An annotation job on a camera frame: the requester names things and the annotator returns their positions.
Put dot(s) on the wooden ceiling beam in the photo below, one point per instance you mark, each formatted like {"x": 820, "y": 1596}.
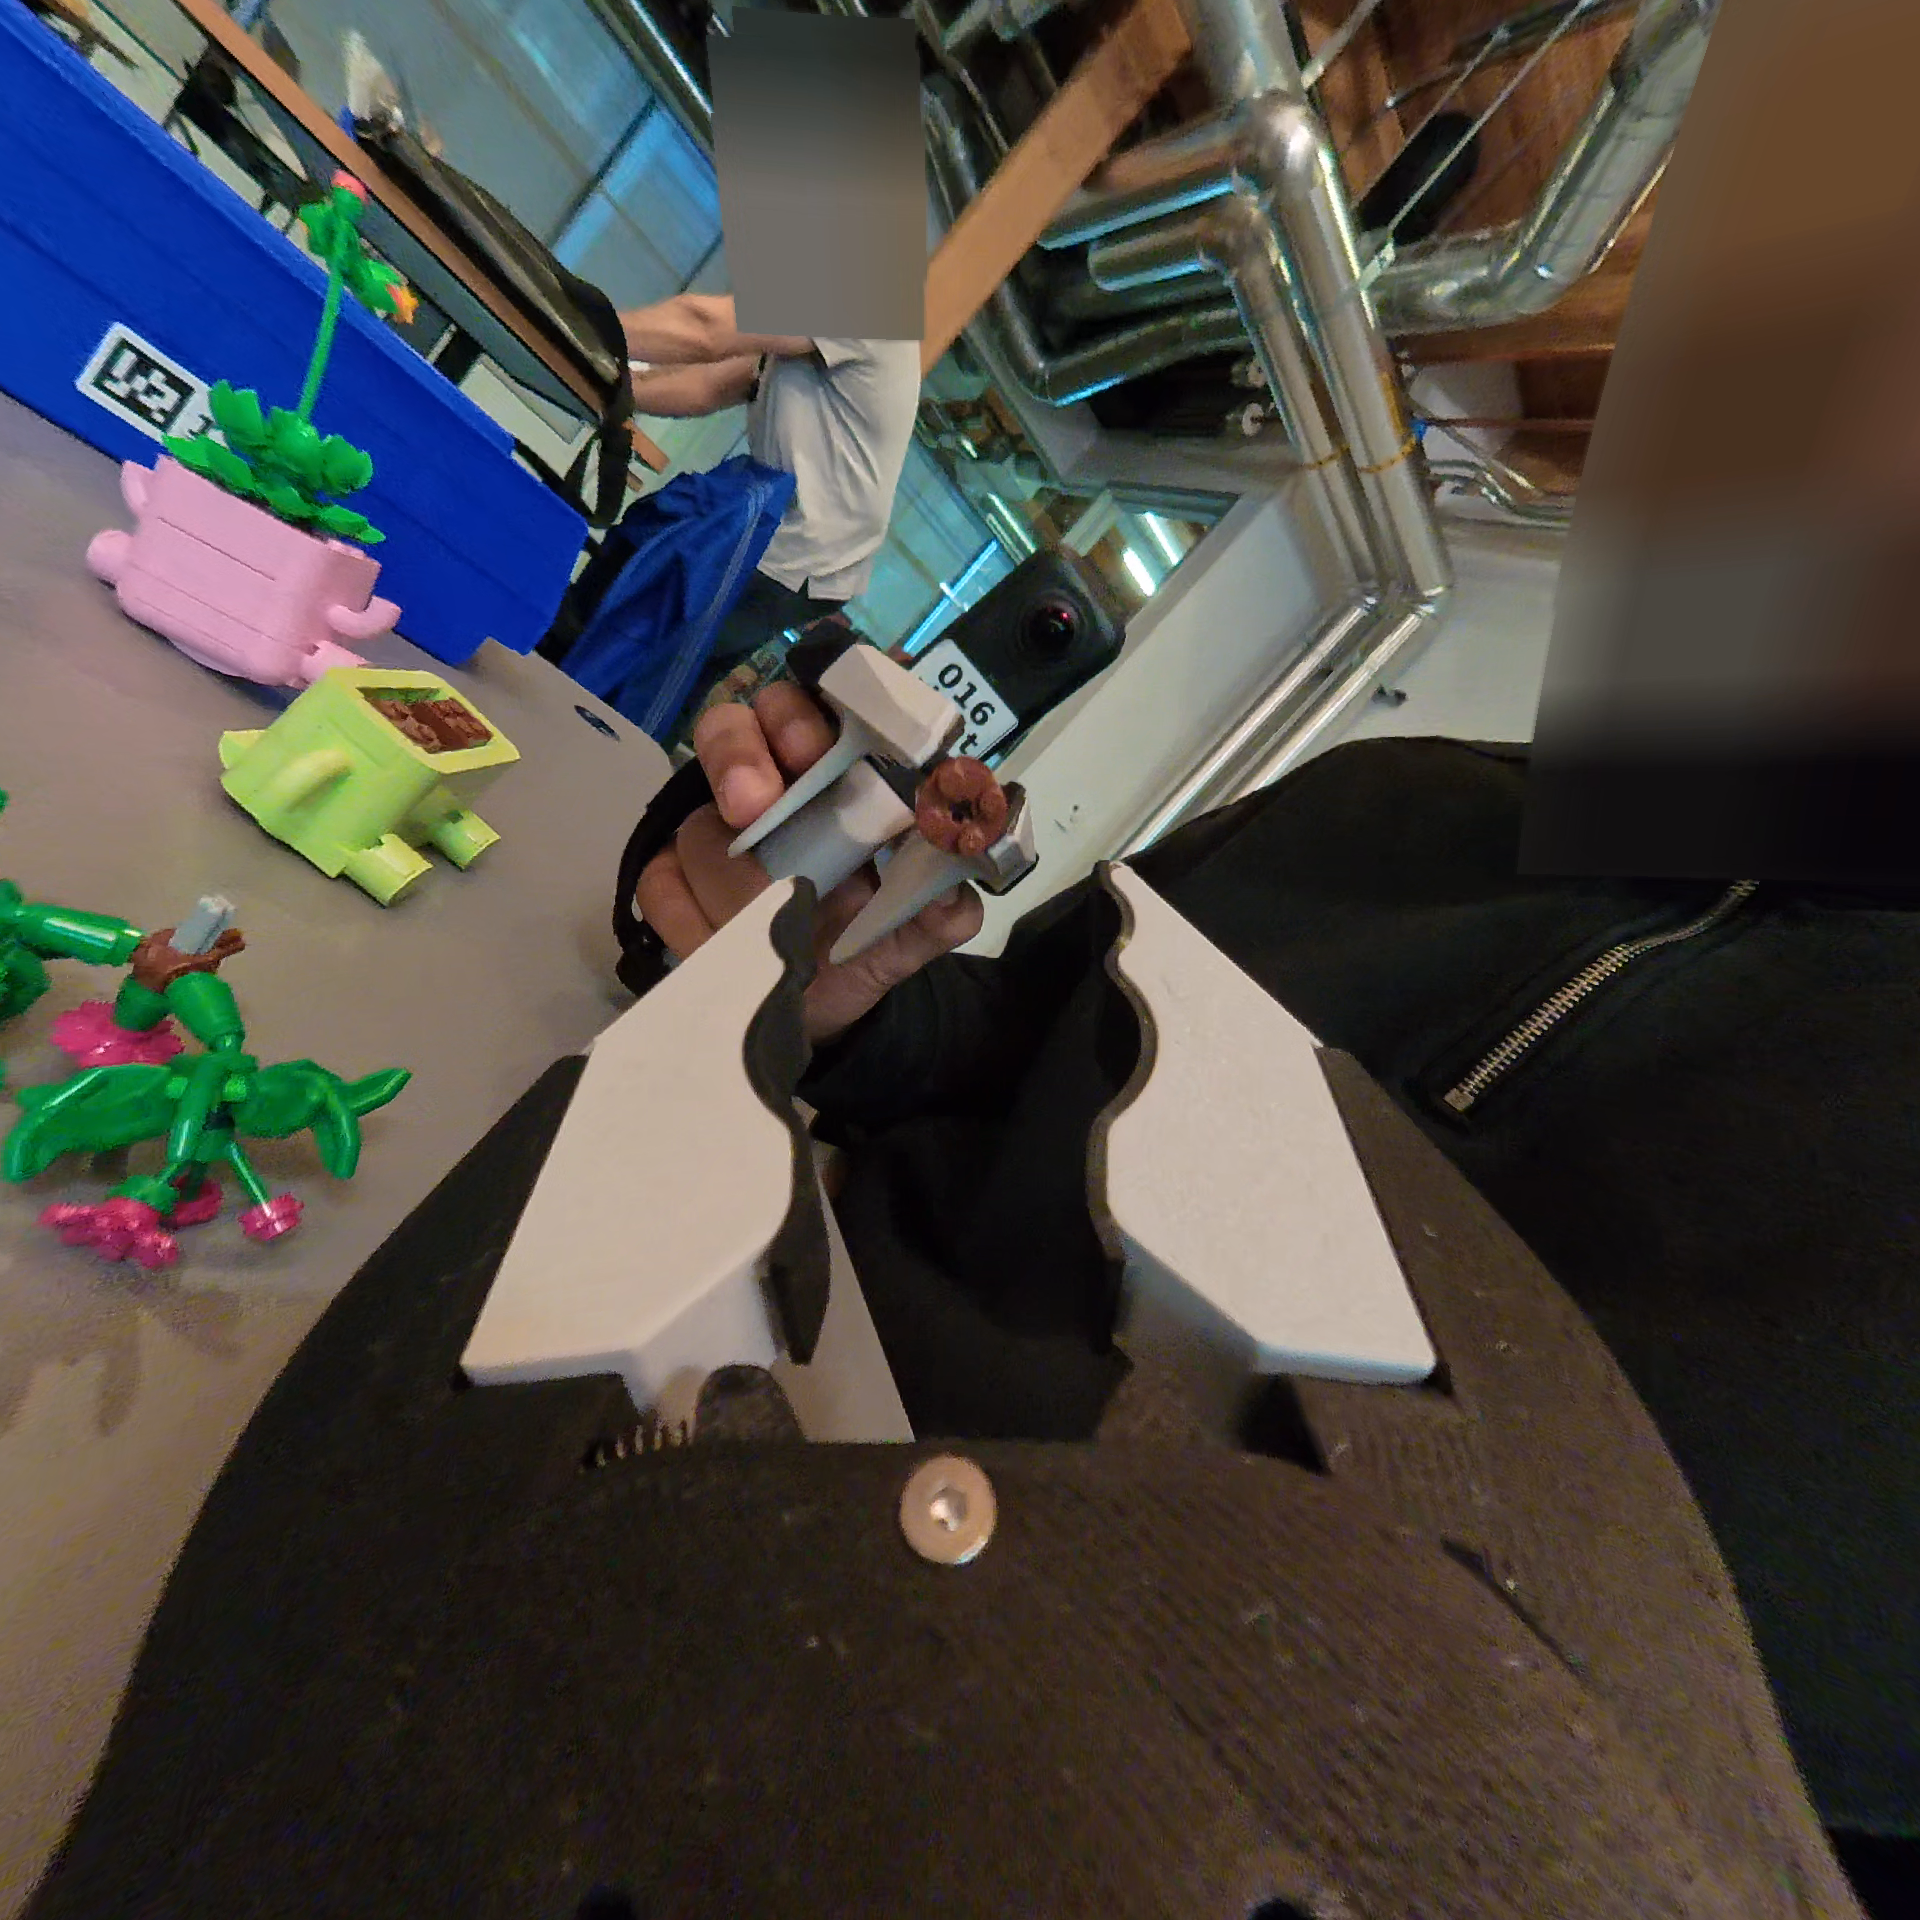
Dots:
{"x": 1052, "y": 183}

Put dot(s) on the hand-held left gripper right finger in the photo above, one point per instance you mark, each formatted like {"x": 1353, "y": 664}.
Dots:
{"x": 1274, "y": 1199}

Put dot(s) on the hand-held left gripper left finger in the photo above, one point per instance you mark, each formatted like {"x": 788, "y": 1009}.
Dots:
{"x": 634, "y": 1187}

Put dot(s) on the blue plastic bin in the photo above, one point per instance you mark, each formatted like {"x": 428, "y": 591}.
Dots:
{"x": 449, "y": 510}

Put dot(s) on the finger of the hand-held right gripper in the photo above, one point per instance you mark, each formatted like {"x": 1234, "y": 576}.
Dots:
{"x": 892, "y": 703}
{"x": 902, "y": 890}

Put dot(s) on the blue cloth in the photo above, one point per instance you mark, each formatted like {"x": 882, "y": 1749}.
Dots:
{"x": 675, "y": 602}

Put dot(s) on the wooden background desk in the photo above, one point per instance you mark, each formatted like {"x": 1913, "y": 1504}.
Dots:
{"x": 300, "y": 121}

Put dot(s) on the lime green toy brick pot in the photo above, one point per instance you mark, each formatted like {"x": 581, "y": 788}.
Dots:
{"x": 331, "y": 780}

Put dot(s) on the green toy brick vine plant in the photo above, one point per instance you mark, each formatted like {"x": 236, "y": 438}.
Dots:
{"x": 198, "y": 1097}

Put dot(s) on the brown round toy brick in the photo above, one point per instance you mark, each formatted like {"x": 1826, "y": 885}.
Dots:
{"x": 965, "y": 804}

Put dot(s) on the grey ceiling pipes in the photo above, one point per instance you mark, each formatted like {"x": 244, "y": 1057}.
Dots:
{"x": 1319, "y": 301}

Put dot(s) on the pink toy brick plant pot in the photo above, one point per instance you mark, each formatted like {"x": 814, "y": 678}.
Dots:
{"x": 226, "y": 584}

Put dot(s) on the person's right forearm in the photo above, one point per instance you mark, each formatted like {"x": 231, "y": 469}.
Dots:
{"x": 977, "y": 1171}

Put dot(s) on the person's right hand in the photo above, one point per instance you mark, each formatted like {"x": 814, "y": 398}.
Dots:
{"x": 753, "y": 764}

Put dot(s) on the black bag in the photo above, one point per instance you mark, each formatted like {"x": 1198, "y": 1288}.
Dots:
{"x": 526, "y": 301}

